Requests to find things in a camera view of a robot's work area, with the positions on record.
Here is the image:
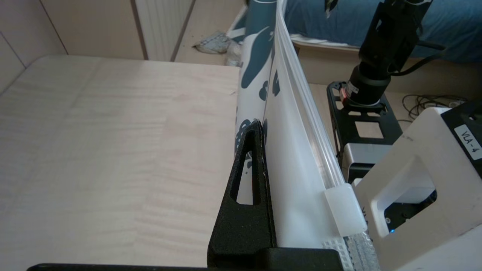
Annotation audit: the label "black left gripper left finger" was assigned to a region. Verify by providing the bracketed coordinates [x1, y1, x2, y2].
[208, 120, 278, 266]

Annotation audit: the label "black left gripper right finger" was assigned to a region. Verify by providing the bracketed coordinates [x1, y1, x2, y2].
[270, 248, 345, 270]

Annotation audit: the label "white leaf-print pouch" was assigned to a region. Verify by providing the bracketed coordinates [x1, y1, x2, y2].
[233, 0, 379, 271]

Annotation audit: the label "white black robot base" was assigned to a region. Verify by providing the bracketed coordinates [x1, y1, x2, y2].
[327, 81, 404, 183]

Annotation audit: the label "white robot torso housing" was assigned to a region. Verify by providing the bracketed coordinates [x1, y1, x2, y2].
[352, 107, 482, 271]

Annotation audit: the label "light wooden shelf unit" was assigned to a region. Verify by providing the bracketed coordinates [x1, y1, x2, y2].
[0, 56, 241, 268]

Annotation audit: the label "blue bed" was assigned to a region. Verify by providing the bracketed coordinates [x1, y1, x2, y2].
[284, 0, 482, 98]

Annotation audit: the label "tangled thin cables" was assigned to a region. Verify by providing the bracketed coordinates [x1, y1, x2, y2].
[402, 94, 469, 121]

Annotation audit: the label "black torso bracket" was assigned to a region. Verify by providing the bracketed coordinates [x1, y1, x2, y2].
[441, 100, 482, 162]

